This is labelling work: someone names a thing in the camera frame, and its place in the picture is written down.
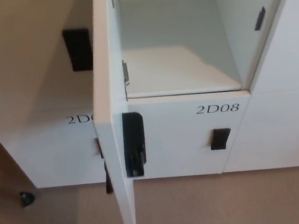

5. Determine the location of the white locker door 2D07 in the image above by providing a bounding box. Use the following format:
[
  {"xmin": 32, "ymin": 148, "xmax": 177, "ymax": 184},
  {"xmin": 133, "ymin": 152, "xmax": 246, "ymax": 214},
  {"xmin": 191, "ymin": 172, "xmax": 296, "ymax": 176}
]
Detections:
[{"xmin": 82, "ymin": 0, "xmax": 140, "ymax": 224}]

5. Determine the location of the white locker door 2D08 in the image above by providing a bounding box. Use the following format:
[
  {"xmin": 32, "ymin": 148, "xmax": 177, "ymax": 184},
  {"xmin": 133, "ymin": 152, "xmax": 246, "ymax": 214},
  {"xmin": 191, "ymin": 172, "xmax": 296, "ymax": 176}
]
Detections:
[{"xmin": 125, "ymin": 86, "xmax": 259, "ymax": 183}]

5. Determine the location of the silver metal door hinge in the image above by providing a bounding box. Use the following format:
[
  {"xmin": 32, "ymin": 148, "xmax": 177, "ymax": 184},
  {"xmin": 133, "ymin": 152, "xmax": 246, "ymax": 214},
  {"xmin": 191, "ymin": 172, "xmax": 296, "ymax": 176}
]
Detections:
[{"xmin": 121, "ymin": 59, "xmax": 132, "ymax": 87}]

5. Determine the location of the white locker cabinet body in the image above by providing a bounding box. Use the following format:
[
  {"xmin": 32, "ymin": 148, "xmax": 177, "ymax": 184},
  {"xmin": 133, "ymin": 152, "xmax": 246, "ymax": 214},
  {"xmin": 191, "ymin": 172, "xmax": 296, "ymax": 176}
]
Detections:
[{"xmin": 111, "ymin": 0, "xmax": 299, "ymax": 103}]

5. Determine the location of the white unnumbered short locker door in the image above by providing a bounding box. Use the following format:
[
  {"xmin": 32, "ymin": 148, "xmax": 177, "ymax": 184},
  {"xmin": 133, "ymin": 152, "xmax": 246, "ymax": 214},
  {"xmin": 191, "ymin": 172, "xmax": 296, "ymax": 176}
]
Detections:
[{"xmin": 215, "ymin": 88, "xmax": 299, "ymax": 176}]

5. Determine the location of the black floor door stopper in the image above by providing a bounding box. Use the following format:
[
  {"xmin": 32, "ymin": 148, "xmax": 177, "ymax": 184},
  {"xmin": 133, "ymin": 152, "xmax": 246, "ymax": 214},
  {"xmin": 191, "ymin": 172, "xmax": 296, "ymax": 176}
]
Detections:
[{"xmin": 18, "ymin": 190, "xmax": 37, "ymax": 209}]

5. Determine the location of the black lock strike plate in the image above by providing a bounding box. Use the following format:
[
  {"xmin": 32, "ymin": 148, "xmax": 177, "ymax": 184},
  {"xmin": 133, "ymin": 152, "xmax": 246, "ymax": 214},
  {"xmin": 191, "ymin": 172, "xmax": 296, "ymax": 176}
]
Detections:
[{"xmin": 252, "ymin": 6, "xmax": 268, "ymax": 32}]

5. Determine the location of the black handle of middle door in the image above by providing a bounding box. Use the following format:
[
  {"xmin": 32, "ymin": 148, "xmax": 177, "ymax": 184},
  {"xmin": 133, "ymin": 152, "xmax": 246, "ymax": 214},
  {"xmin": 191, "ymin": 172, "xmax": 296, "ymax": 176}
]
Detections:
[{"xmin": 121, "ymin": 111, "xmax": 149, "ymax": 179}]

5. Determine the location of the black handle of door 2D08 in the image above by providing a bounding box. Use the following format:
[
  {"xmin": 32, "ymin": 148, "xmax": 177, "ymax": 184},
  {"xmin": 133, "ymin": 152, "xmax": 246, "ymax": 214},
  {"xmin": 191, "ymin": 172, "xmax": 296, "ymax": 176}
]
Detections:
[{"xmin": 208, "ymin": 127, "xmax": 233, "ymax": 152}]

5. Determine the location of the black handle of door 2D07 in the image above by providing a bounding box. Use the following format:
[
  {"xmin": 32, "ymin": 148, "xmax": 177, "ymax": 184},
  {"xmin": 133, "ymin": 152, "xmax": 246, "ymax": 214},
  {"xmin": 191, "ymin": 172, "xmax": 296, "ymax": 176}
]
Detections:
[{"xmin": 102, "ymin": 158, "xmax": 114, "ymax": 195}]

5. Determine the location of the black handle of door 2D03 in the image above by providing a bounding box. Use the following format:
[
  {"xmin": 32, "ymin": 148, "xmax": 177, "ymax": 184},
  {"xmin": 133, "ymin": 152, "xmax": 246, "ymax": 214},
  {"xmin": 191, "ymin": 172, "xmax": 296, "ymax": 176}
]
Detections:
[{"xmin": 62, "ymin": 27, "xmax": 94, "ymax": 73}]

